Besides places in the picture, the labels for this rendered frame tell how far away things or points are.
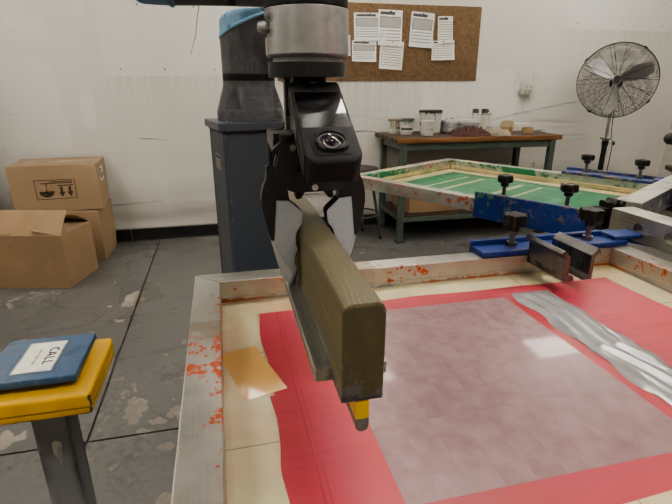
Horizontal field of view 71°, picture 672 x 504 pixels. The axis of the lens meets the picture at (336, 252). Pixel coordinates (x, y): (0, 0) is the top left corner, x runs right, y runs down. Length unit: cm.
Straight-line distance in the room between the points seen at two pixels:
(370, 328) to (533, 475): 23
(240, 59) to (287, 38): 67
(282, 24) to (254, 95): 66
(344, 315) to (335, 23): 25
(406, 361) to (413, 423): 11
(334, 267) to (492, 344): 35
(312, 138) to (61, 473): 54
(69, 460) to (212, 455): 33
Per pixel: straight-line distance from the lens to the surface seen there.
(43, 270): 368
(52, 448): 72
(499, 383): 59
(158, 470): 194
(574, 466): 51
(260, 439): 49
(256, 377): 58
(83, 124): 437
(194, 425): 46
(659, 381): 66
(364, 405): 35
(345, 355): 32
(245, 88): 110
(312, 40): 43
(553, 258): 86
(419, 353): 62
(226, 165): 107
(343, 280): 34
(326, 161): 36
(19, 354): 69
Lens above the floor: 127
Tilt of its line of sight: 19 degrees down
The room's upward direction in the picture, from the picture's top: straight up
